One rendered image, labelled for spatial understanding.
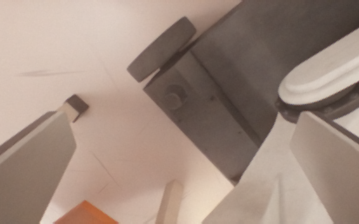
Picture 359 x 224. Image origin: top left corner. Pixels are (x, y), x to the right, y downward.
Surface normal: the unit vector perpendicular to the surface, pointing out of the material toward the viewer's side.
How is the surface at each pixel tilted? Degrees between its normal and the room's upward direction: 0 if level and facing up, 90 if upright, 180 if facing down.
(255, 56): 0
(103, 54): 0
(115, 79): 0
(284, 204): 90
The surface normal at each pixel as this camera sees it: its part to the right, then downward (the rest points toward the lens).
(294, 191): -0.65, -0.71
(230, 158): -0.18, 0.50
